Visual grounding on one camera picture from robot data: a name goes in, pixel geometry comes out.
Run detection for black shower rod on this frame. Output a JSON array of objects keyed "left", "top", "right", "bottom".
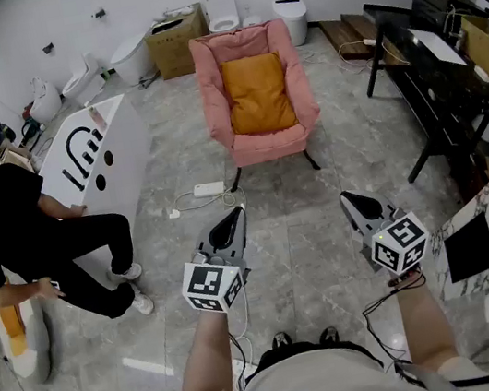
[{"left": 60, "top": 165, "right": 86, "bottom": 196}]

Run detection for white toilet with raised lid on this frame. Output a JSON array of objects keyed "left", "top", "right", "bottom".
[{"left": 202, "top": 0, "right": 243, "bottom": 36}]

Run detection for person's right shoe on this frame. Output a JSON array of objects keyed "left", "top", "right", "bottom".
[{"left": 316, "top": 325, "right": 341, "bottom": 346}]

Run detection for person's left forearm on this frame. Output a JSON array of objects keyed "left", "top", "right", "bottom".
[{"left": 162, "top": 307, "right": 243, "bottom": 391}]

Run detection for orange cushion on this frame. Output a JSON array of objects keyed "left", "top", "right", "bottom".
[{"left": 218, "top": 49, "right": 301, "bottom": 139}]

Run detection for large cardboard box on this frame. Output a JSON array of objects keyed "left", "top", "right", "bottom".
[{"left": 139, "top": 2, "right": 218, "bottom": 83}]

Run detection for white power strip cable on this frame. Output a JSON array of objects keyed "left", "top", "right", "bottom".
[
  {"left": 336, "top": 38, "right": 381, "bottom": 78},
  {"left": 164, "top": 181, "right": 248, "bottom": 223}
]

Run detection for black table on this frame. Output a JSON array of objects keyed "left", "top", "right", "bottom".
[{"left": 351, "top": 0, "right": 489, "bottom": 190}]

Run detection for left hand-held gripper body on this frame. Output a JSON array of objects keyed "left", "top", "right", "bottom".
[{"left": 173, "top": 235, "right": 259, "bottom": 321}]

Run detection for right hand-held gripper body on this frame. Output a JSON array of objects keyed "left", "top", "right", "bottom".
[{"left": 354, "top": 204, "right": 439, "bottom": 291}]

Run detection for white and orange toilet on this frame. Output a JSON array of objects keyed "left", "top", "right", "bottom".
[{"left": 0, "top": 267, "right": 59, "bottom": 391}]

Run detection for person's right forearm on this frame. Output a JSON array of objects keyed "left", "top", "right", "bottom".
[{"left": 388, "top": 273, "right": 462, "bottom": 372}]

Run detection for small cardboard box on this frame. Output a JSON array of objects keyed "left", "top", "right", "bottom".
[{"left": 0, "top": 144, "right": 35, "bottom": 177}]

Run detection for pink armchair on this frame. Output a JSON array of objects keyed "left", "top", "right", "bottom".
[{"left": 186, "top": 13, "right": 333, "bottom": 193}]

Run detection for person's black shorts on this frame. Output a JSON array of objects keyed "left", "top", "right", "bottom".
[{"left": 247, "top": 328, "right": 384, "bottom": 390}]

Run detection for person's beige shirt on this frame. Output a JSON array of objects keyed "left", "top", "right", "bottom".
[{"left": 131, "top": 318, "right": 489, "bottom": 391}]

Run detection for wooden steps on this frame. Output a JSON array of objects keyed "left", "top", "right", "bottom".
[{"left": 317, "top": 3, "right": 410, "bottom": 78}]

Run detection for pink bottle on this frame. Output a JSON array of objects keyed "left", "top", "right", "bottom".
[{"left": 86, "top": 102, "right": 110, "bottom": 135}]

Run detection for white plastic part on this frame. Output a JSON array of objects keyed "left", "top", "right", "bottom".
[{"left": 150, "top": 4, "right": 196, "bottom": 24}]

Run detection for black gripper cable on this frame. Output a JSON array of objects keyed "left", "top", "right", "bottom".
[{"left": 357, "top": 272, "right": 444, "bottom": 377}]

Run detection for black curved faucet spout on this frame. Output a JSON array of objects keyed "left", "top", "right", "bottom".
[{"left": 62, "top": 124, "right": 103, "bottom": 174}]

